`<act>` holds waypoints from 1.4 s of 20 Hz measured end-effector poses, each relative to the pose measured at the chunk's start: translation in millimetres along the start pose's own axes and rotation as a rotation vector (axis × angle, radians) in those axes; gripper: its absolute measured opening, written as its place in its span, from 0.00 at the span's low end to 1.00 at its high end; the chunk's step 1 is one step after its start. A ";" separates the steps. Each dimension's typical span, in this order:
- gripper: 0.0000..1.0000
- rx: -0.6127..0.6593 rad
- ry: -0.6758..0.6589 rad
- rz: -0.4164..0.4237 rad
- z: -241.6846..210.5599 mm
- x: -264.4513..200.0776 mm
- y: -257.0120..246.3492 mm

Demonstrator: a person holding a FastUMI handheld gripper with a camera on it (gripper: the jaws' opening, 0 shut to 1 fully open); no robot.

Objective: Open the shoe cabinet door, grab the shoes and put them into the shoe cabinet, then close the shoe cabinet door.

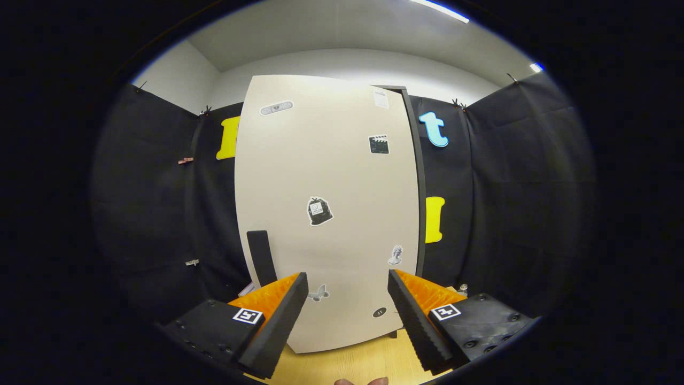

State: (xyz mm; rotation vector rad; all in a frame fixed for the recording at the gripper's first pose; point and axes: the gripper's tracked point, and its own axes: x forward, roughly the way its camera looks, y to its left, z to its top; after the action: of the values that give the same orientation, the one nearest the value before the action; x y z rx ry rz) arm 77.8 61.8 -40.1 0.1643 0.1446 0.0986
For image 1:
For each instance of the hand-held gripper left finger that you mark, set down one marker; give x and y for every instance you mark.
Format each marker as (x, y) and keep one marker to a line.
(278, 326)

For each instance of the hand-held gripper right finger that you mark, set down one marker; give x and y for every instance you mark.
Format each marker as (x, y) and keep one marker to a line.
(417, 326)

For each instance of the grey shoe cabinet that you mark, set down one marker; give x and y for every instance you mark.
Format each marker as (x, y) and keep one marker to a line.
(422, 224)

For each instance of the beige shoe cabinet door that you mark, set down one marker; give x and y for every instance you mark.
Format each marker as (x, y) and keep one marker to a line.
(331, 171)

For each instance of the white book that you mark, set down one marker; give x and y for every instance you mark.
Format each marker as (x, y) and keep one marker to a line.
(247, 290)

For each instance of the small clear bottle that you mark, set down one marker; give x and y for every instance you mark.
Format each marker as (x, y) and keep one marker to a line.
(463, 290)

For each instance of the black backdrop cloth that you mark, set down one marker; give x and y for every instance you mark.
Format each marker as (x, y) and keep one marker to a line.
(523, 214)

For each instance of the black clip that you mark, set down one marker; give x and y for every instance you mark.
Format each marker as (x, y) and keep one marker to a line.
(457, 103)
(204, 111)
(512, 78)

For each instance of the small ceiling light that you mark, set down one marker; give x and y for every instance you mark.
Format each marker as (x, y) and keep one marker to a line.
(536, 67)

